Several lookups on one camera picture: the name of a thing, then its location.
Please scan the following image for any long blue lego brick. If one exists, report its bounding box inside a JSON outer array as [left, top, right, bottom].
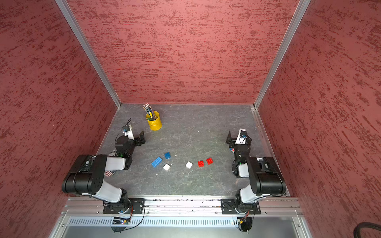
[[151, 157, 163, 168]]

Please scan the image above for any small dark blue lego brick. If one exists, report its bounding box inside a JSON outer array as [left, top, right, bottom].
[[164, 152, 171, 159]]

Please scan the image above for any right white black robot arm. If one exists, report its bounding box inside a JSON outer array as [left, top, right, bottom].
[[226, 129, 286, 206]]

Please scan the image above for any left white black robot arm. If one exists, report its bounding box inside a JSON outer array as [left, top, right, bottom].
[[62, 126, 145, 210]]

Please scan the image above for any yellow pencil cup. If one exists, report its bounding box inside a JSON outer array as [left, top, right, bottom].
[[146, 111, 162, 131]]

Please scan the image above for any bundle of coloured pencils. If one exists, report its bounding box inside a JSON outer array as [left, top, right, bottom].
[[143, 103, 157, 121]]

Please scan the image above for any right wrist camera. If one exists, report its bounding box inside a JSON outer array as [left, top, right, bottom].
[[240, 130, 248, 139]]

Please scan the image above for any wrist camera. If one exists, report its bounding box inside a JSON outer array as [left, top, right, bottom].
[[240, 130, 248, 139], [122, 125, 131, 132]]

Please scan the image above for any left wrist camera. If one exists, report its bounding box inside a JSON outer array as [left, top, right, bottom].
[[122, 125, 131, 132]]

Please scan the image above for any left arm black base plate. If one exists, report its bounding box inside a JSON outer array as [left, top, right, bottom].
[[103, 198, 145, 216]]

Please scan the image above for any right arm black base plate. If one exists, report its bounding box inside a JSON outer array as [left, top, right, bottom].
[[220, 198, 261, 215]]

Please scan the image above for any aluminium front rail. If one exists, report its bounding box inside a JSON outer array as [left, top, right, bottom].
[[61, 196, 304, 217]]

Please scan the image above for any right aluminium corner post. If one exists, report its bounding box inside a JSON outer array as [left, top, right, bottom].
[[254, 0, 311, 110]]

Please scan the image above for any aluminium corner post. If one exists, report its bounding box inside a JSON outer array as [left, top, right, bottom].
[[254, 0, 311, 110], [55, 0, 122, 109]]

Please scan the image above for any black hose bottom right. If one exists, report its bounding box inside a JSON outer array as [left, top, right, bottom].
[[353, 221, 381, 238]]

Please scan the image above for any left aluminium corner post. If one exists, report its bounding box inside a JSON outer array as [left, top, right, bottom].
[[55, 0, 122, 109]]

